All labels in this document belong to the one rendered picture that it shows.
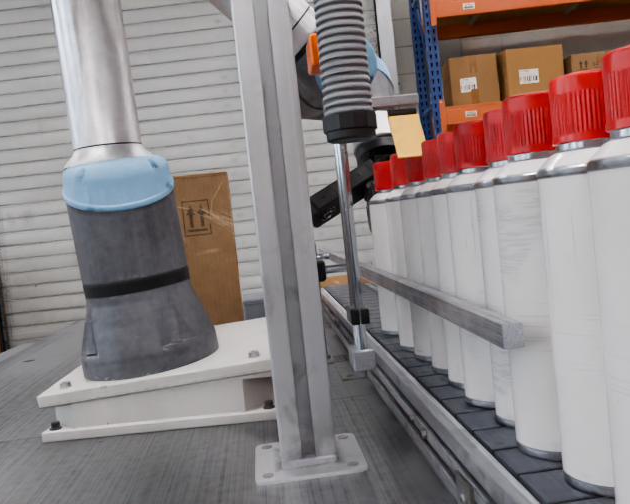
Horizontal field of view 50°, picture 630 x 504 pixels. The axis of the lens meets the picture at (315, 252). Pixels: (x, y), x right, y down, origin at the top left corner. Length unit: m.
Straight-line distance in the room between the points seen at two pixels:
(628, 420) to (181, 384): 0.48
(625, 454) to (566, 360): 0.06
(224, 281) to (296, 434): 0.61
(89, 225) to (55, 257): 4.60
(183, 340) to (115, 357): 0.07
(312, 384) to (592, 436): 0.25
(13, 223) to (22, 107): 0.85
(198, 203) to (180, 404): 0.49
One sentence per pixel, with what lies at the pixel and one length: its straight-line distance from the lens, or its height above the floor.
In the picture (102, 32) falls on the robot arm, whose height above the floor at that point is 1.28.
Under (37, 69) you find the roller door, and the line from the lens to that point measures 5.46.
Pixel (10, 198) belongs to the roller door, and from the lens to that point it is 5.45.
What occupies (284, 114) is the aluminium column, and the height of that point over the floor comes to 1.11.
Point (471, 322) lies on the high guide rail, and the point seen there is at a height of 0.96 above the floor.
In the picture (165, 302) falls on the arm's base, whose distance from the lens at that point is 0.74.
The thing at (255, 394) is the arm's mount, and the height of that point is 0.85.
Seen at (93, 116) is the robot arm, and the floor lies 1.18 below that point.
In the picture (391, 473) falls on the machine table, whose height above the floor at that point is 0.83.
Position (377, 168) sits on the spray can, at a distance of 0.80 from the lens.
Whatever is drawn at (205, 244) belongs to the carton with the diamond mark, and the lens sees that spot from 1.13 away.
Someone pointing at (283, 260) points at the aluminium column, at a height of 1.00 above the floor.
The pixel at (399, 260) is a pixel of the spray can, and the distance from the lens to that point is 0.70.
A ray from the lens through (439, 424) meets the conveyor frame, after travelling 0.50.
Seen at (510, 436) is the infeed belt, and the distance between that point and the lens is 0.45.
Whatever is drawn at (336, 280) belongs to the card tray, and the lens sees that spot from 1.76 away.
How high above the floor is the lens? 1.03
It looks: 3 degrees down
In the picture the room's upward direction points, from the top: 6 degrees counter-clockwise
